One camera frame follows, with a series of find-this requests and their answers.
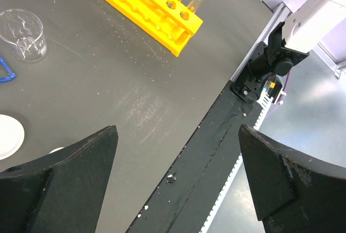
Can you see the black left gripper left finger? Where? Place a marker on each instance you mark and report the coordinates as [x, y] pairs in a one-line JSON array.
[[62, 191]]

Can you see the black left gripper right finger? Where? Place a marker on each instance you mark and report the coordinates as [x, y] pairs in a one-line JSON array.
[[292, 191]]

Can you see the yellow test tube rack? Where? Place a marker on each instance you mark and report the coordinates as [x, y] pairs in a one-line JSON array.
[[169, 22]]

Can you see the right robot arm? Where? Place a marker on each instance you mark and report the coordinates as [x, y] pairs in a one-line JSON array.
[[288, 44]]

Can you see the white round lid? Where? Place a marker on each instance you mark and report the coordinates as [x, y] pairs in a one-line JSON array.
[[12, 136]]

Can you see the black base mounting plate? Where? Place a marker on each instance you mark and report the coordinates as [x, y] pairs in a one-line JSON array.
[[183, 199]]

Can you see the blue safety glasses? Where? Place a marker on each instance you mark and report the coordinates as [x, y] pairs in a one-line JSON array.
[[10, 75]]

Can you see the clear glass beaker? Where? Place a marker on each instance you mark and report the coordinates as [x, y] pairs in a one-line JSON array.
[[22, 31]]

